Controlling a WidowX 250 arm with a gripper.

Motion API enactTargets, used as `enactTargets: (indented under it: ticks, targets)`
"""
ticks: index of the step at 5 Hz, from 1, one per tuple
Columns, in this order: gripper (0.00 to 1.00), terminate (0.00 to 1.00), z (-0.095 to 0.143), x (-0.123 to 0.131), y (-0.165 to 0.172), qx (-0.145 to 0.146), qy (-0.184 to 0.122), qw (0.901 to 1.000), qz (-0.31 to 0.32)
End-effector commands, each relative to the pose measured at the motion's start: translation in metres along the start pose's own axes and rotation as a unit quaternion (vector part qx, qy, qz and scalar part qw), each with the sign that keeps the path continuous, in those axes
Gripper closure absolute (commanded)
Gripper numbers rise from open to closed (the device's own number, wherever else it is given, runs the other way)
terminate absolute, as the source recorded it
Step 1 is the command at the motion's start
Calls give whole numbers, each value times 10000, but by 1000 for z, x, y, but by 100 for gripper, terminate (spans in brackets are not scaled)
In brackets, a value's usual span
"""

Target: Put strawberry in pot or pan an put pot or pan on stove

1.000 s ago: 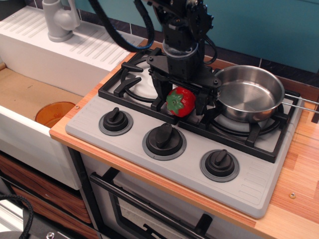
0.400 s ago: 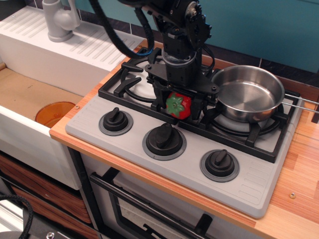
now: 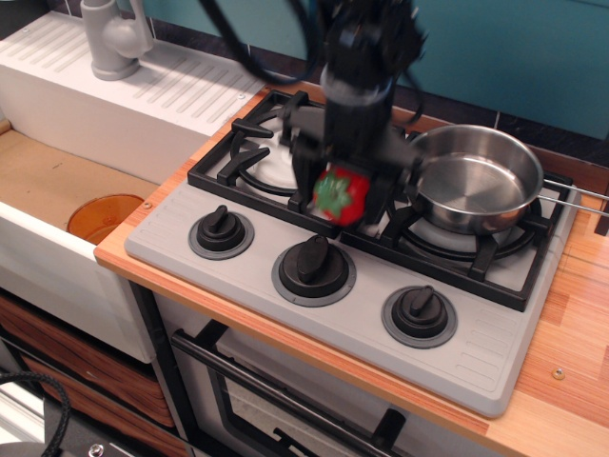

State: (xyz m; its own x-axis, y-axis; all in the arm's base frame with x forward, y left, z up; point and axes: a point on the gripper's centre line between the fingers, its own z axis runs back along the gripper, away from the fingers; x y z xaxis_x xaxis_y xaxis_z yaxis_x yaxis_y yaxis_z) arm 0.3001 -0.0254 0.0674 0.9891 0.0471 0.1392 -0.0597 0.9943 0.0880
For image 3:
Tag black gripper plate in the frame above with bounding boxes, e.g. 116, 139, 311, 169
282, 95, 423, 225

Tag red plastic toy strawberry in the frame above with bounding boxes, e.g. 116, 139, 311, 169
313, 166, 370, 227

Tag grey toy stove top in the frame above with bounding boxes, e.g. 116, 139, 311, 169
125, 90, 579, 417

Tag black middle stove knob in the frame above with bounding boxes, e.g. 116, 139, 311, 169
271, 235, 357, 308

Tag black stove knob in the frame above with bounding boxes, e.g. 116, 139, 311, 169
188, 205, 255, 261
382, 286, 458, 349
271, 235, 357, 308

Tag black left stove knob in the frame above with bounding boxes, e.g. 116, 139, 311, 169
188, 205, 255, 261

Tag black right stove knob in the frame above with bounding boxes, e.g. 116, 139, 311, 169
382, 286, 458, 349

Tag black left burner grate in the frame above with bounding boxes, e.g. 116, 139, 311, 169
187, 89, 406, 240

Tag black burner grate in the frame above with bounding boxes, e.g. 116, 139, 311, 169
187, 89, 406, 240
341, 171, 579, 311

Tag stainless steel saucepan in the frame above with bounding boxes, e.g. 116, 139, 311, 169
407, 125, 608, 235

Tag black right burner grate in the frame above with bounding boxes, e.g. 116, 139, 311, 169
341, 171, 579, 311

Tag grey toy faucet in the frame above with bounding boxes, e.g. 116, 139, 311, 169
80, 0, 153, 81

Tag white toy sink unit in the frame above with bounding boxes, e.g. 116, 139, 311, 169
1, 12, 262, 363

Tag wooden drawer fronts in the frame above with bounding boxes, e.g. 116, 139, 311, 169
1, 290, 188, 456

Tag oven door with black handle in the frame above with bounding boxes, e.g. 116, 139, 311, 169
171, 321, 492, 456

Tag black braided cable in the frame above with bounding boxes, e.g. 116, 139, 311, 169
0, 371, 71, 457

